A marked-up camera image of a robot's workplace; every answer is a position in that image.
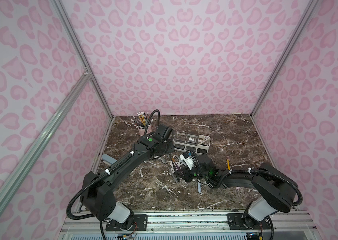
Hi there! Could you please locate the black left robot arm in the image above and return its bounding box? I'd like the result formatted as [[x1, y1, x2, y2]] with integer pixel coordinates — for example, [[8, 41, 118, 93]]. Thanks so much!
[[66, 110, 174, 229]]

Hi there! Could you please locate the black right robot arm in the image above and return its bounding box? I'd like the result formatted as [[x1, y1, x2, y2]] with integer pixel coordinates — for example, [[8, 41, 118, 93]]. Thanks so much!
[[171, 151, 303, 229]]

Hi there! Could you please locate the cream toothbrush holder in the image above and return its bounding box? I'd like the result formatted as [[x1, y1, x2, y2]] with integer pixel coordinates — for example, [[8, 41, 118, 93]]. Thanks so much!
[[173, 133, 211, 155]]

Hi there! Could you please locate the pink metal pencil bucket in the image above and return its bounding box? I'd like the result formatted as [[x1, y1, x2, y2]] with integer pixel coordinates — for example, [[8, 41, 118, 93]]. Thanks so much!
[[138, 129, 145, 136]]

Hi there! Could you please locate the bundle of coloured pencils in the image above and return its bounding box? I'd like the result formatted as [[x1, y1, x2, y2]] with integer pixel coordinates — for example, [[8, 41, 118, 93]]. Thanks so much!
[[131, 112, 151, 130]]

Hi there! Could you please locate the aluminium front rail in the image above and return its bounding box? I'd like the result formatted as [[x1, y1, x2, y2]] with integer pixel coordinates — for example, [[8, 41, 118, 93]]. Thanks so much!
[[58, 210, 321, 240]]

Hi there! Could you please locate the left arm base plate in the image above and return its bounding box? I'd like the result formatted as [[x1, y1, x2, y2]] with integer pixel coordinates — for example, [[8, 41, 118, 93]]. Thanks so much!
[[105, 214, 148, 232]]

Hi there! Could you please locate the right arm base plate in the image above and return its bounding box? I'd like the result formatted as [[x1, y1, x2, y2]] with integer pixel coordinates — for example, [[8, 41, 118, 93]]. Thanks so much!
[[227, 213, 271, 231]]

